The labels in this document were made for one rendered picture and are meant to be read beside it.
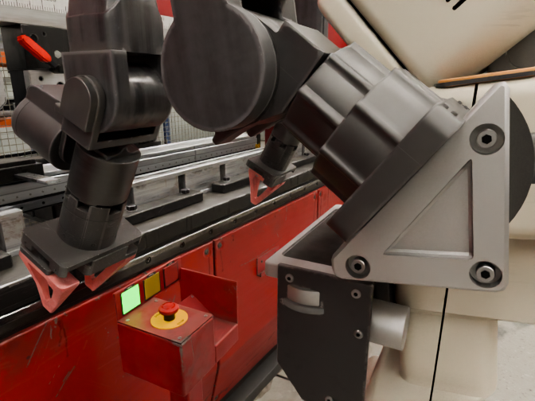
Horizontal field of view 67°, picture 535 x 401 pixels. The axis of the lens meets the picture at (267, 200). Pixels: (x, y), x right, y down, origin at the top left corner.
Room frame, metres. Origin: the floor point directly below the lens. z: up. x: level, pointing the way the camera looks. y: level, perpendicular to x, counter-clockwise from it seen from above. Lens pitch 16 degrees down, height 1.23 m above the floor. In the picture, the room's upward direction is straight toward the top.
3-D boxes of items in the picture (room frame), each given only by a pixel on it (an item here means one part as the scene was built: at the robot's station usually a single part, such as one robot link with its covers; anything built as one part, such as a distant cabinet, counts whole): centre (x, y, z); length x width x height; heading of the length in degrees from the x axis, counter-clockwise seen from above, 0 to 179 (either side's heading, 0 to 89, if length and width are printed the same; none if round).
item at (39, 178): (1.01, 0.62, 1.01); 0.26 x 0.12 x 0.05; 57
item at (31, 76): (0.93, 0.47, 1.26); 0.15 x 0.09 x 0.17; 147
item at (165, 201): (1.10, 0.30, 0.89); 0.30 x 0.05 x 0.03; 147
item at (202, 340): (0.74, 0.18, 0.75); 0.20 x 0.16 x 0.18; 153
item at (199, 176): (1.68, 0.00, 0.92); 1.67 x 0.06 x 0.10; 147
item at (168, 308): (0.70, 0.19, 0.79); 0.04 x 0.04 x 0.04
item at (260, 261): (1.39, -0.01, 0.59); 0.15 x 0.02 x 0.07; 147
